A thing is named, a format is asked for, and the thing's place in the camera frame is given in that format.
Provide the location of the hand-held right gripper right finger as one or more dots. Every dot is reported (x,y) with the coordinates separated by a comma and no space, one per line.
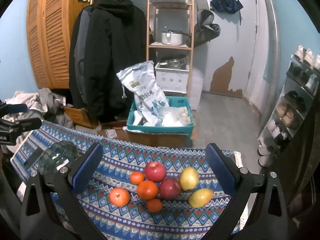
(220,166)

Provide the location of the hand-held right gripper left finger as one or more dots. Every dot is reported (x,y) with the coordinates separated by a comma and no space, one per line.
(87,165)

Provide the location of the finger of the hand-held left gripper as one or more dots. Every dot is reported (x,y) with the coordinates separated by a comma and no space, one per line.
(16,108)
(28,124)

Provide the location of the dark red apple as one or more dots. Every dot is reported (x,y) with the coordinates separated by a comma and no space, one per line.
(170,188)

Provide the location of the large orange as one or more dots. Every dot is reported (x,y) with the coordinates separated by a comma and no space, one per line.
(147,190)

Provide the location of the pile of grey clothes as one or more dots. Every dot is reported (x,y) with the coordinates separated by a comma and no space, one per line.
(42,102)

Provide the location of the clear glass bowl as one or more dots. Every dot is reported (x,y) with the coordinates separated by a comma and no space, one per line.
(58,155)

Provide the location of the yellow mango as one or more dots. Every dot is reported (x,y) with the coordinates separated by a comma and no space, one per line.
(200,198)

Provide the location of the orange with green stem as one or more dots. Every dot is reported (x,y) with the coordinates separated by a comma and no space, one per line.
(119,197)

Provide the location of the grey shoes pair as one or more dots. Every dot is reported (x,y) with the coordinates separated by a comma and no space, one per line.
(266,155)

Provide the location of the wooden drawer box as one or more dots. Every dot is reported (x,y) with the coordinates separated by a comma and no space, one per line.
(77,116)

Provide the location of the small tangerine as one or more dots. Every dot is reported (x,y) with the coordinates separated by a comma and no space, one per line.
(137,178)
(154,205)

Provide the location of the bright red apple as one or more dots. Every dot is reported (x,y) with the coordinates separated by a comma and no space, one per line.
(155,171)

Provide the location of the clear plastic bags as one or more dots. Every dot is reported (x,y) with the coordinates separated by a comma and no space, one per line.
(177,116)

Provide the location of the brown cardboard box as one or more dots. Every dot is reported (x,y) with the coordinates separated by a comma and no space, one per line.
(150,140)

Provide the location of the white and black shoes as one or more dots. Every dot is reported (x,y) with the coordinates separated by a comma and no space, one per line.
(277,131)

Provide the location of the teal plastic basket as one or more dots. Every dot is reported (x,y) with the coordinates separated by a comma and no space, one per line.
(160,132)

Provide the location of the patterned blue tablecloth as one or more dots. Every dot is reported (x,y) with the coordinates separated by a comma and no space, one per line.
(140,220)

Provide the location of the white stacked drawers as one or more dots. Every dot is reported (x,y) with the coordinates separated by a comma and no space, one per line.
(196,90)

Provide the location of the wooden louvre wardrobe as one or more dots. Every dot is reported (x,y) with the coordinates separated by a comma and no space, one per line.
(50,35)

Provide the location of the beige shoes pair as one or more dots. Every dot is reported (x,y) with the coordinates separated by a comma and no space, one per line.
(287,116)

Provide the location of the white printed rice bag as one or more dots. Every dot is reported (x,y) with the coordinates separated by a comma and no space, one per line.
(143,87)

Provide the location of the white plastic crate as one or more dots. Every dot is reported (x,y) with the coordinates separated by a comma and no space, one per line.
(172,80)

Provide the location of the black shoes pair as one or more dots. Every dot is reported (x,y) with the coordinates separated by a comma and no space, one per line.
(295,100)

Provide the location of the black hooded jacket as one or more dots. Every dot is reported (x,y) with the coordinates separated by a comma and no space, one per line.
(112,55)

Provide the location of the metal shoe rack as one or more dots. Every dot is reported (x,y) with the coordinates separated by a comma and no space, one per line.
(297,90)

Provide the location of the steel pot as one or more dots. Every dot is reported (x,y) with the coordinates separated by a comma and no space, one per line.
(173,61)

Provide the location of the white door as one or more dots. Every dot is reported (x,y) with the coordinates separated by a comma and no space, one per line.
(261,55)

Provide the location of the white cooking pot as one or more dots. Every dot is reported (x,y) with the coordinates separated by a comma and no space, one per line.
(172,38)

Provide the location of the grey hanging backpack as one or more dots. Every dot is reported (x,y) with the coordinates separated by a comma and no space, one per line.
(206,27)

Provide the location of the white sneakers pair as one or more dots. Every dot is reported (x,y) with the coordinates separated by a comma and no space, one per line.
(307,56)

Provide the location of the wooden shelf unit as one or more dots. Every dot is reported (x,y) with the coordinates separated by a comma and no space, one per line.
(192,17)

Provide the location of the dark blue umbrella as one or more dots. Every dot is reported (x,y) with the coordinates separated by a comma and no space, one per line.
(226,3)

